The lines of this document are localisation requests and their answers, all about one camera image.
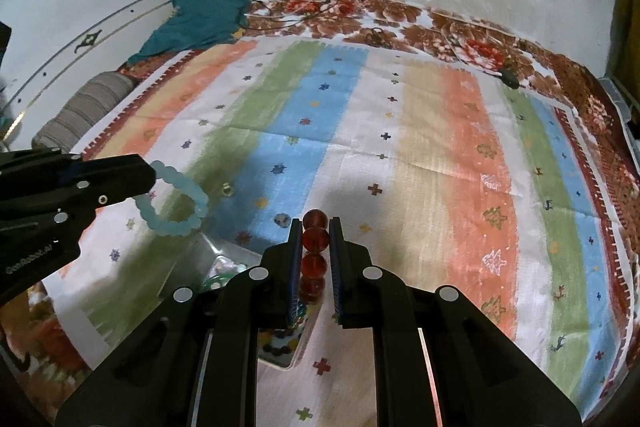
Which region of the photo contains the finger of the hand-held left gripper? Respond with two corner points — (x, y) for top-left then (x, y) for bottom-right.
(29, 154), (157, 234)
(0, 147), (84, 208)

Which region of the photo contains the yellow curtain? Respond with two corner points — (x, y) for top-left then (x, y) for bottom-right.
(607, 0), (640, 78)

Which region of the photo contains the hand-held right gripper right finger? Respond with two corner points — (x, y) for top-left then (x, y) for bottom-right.
(327, 216), (584, 427)

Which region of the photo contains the teal cloth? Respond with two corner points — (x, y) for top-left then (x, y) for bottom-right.
(127, 0), (251, 65)

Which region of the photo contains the silver metal tin box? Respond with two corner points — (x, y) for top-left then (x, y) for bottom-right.
(200, 234), (313, 370)

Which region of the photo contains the white wire rack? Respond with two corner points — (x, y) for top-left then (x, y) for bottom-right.
(597, 74), (640, 148)

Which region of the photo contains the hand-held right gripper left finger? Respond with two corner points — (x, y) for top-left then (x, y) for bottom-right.
(54, 217), (306, 427)

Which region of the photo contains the green bangle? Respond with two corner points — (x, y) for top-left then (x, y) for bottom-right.
(202, 274), (242, 292)

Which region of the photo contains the multicoloured bead bracelet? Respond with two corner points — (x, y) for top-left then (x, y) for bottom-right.
(260, 302), (307, 356)

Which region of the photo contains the grey striped pillow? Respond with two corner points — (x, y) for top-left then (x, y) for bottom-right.
(31, 72), (139, 154)

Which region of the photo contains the dark red bead bracelet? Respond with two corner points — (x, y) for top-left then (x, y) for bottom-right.
(300, 208), (331, 304)

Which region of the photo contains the white bead bracelet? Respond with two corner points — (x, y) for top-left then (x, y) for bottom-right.
(212, 259), (249, 276)

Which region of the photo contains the pale blue bead bracelet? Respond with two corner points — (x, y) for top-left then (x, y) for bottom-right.
(134, 160), (210, 238)

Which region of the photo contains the white bed headboard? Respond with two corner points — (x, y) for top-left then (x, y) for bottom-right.
(0, 0), (177, 148)

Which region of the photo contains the striped pastel cloth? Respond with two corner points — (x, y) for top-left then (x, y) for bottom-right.
(42, 34), (640, 427)

